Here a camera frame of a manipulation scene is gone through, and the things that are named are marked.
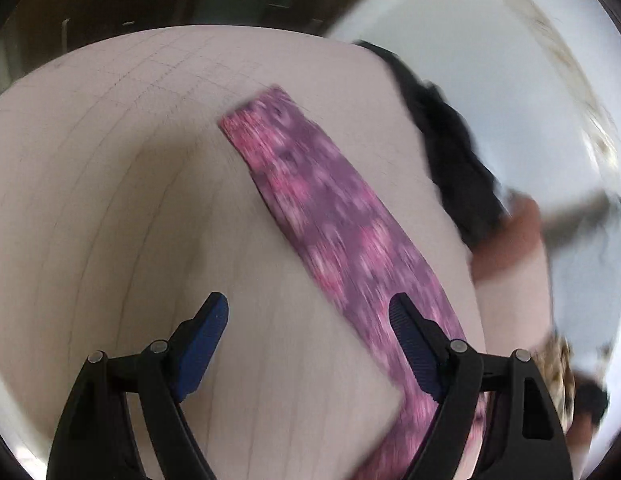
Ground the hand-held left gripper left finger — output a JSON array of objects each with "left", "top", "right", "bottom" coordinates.
[{"left": 45, "top": 292, "right": 229, "bottom": 480}]

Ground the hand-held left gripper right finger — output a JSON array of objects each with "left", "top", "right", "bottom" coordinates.
[{"left": 389, "top": 293, "right": 576, "bottom": 480}]

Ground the pink purple floral garment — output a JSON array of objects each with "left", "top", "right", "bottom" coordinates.
[{"left": 218, "top": 85, "right": 491, "bottom": 480}]

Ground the beige bolster pillow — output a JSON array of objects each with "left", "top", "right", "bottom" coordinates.
[{"left": 471, "top": 195, "right": 556, "bottom": 346}]

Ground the leopard print cloth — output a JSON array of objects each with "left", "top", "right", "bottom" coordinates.
[{"left": 533, "top": 335, "right": 576, "bottom": 436}]

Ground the beige sofa cushion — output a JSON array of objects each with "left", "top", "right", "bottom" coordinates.
[{"left": 0, "top": 25, "right": 491, "bottom": 480}]

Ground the grey cloth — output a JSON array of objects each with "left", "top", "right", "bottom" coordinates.
[{"left": 541, "top": 190, "right": 616, "bottom": 356}]

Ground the dark cloth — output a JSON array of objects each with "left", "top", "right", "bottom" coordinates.
[{"left": 573, "top": 382, "right": 611, "bottom": 423}]

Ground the black cloth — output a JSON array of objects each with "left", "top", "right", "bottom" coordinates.
[{"left": 355, "top": 40, "right": 511, "bottom": 251}]

